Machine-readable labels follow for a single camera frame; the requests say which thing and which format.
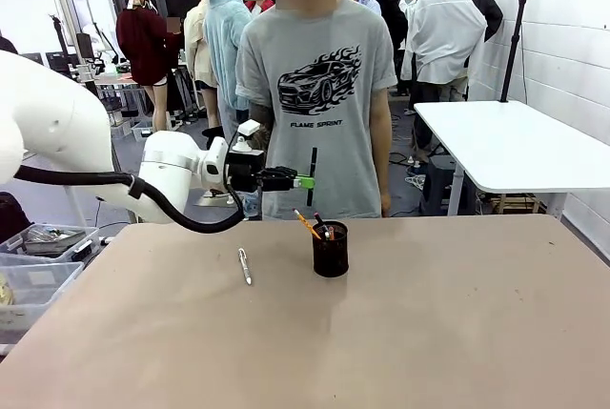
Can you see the left gripper black finger with green pad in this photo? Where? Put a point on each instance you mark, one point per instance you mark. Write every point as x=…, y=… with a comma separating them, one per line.
x=300, y=183
x=278, y=171

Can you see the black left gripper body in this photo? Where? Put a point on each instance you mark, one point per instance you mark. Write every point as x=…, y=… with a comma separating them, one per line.
x=245, y=173

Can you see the black pen with blue ends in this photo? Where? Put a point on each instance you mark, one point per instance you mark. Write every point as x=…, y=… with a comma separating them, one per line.
x=312, y=161

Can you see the person's left forearm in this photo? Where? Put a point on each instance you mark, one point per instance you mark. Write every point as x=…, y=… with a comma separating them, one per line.
x=382, y=166

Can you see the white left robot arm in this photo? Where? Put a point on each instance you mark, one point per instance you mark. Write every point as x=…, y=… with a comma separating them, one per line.
x=57, y=113

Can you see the person's tattooed right forearm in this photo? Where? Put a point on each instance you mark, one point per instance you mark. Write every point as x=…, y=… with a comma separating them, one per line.
x=261, y=118

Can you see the red white pen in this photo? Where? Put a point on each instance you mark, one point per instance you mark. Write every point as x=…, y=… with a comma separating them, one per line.
x=330, y=232

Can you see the black mesh pen holder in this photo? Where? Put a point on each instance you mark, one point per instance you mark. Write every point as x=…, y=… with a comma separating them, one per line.
x=331, y=256

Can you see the white grey multicolour ballpoint pen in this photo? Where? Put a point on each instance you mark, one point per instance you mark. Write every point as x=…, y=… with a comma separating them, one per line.
x=245, y=266

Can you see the person's left hand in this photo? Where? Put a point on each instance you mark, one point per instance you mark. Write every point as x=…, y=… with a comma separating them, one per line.
x=386, y=204

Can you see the yellow pencil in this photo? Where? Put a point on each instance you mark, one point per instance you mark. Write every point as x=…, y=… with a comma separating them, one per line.
x=305, y=223

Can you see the dark pencil with red eraser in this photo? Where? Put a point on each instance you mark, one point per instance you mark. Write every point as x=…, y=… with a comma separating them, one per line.
x=319, y=220

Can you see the figure in light blue shirt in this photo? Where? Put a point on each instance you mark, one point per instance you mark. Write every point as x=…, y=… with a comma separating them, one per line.
x=224, y=47

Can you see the person in grey car T-shirt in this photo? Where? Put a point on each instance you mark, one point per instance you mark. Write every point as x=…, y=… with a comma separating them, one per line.
x=314, y=47

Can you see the mannequin in beige shirt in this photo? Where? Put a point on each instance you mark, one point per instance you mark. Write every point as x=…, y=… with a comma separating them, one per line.
x=197, y=47

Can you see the black stool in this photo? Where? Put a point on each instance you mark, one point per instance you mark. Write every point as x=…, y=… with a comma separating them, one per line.
x=438, y=185

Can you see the background desk with red items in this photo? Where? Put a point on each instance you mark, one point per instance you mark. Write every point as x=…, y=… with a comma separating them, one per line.
x=116, y=79

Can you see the mannequin in maroon sweater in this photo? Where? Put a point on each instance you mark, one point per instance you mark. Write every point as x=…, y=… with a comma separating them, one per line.
x=148, y=47

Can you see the mannequin in dark jacket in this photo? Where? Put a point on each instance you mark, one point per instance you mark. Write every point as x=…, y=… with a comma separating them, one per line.
x=393, y=18

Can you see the mannequin in white shirt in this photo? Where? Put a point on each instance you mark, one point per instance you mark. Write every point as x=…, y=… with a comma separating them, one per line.
x=443, y=37

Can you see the clear plastic bin with parts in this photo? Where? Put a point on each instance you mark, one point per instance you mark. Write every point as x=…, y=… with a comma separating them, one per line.
x=47, y=239

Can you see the wooden pallet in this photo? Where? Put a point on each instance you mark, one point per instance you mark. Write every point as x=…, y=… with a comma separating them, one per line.
x=517, y=203

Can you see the black computer monitor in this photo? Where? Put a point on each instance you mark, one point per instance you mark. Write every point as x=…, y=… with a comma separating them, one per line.
x=58, y=61

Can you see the white folding table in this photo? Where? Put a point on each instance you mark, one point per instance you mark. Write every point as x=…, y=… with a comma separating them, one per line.
x=514, y=142

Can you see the black bag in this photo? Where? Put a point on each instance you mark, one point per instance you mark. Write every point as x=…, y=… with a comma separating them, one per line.
x=12, y=218

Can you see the large clear plastic bin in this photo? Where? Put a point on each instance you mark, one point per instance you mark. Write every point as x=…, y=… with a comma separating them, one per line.
x=33, y=290

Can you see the black tripod stand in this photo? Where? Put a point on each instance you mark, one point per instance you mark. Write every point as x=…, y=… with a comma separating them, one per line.
x=514, y=47

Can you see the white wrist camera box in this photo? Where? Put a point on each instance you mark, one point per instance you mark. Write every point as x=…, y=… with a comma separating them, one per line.
x=248, y=128

